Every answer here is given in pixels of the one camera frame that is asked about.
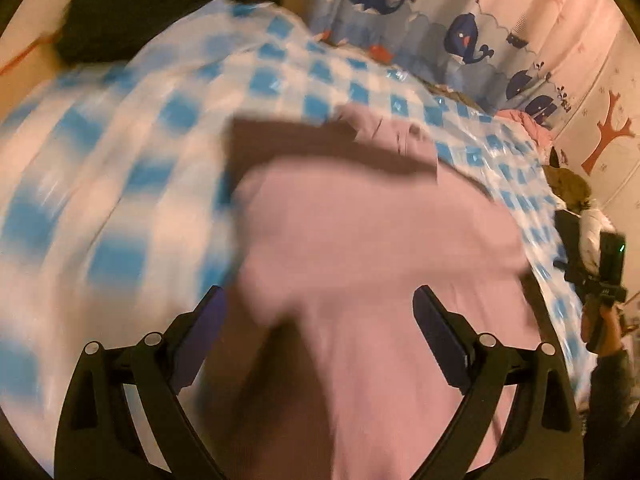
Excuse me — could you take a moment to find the whale pattern curtain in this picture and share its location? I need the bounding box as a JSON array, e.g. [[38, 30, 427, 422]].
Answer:
[[307, 0, 574, 129]]

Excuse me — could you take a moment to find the blue white checkered plastic sheet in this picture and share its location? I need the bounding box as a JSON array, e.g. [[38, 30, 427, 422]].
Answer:
[[1, 0, 594, 470]]

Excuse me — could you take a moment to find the pile of clothes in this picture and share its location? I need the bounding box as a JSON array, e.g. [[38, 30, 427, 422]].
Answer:
[[497, 110, 615, 274]]

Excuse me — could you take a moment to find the pink and brown jacket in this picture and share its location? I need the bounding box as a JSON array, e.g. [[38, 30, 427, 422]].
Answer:
[[201, 106, 551, 479]]

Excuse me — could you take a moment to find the red tree wall sticker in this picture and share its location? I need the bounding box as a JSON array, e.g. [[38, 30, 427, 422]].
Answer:
[[582, 90, 634, 176]]

